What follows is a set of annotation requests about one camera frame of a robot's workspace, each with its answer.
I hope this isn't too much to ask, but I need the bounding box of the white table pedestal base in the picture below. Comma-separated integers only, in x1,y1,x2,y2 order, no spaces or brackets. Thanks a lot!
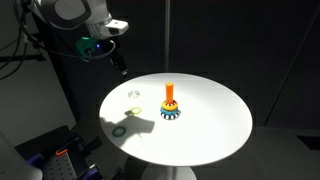
141,163,198,180

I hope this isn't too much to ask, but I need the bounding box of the clear transparent ring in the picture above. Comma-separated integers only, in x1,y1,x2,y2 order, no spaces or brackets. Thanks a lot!
127,88,141,100

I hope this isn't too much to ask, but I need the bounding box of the grey perforated breadboard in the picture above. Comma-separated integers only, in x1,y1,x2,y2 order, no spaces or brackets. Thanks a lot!
41,151,91,180

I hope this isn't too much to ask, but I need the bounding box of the yellow-green toothed ring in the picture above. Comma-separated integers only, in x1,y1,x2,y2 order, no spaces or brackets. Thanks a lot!
129,106,143,115

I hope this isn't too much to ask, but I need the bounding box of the grey vertical post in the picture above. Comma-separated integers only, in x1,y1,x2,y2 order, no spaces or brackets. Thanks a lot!
164,0,172,73

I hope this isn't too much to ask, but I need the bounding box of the orange clamp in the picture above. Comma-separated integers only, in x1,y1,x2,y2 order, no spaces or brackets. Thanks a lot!
54,148,69,157

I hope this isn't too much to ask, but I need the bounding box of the large black and white ring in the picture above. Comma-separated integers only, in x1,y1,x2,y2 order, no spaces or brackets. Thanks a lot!
160,110,182,121

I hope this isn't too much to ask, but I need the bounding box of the black clamp handle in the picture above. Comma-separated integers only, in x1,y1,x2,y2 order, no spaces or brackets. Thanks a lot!
58,133,83,151
83,135,104,153

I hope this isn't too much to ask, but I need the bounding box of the teal camera mount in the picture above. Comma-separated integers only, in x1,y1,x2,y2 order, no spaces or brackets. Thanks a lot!
75,36,98,56

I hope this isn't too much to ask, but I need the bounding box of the dark green toothed ring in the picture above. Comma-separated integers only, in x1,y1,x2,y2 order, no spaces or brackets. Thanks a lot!
111,125,128,138

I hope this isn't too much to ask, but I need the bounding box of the orange stacking peg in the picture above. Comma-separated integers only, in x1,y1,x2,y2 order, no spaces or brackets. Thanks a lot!
165,81,175,105

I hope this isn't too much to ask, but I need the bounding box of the orange-yellow dotted ring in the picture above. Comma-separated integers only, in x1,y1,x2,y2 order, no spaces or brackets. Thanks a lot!
161,101,179,112

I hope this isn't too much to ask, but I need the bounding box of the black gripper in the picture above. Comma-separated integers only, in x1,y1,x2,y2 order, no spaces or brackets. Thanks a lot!
99,39,130,77

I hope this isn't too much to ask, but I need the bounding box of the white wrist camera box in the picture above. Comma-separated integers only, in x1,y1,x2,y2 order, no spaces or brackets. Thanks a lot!
105,19,130,36

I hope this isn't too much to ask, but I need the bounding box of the black horizontal rod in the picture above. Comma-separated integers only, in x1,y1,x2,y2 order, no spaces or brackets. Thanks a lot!
0,54,46,64

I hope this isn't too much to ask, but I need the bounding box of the blue ring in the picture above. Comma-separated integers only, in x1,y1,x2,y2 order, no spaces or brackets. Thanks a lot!
159,106,180,115

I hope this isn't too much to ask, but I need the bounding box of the white curved cover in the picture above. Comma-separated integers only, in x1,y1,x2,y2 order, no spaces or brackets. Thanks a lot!
0,131,44,180

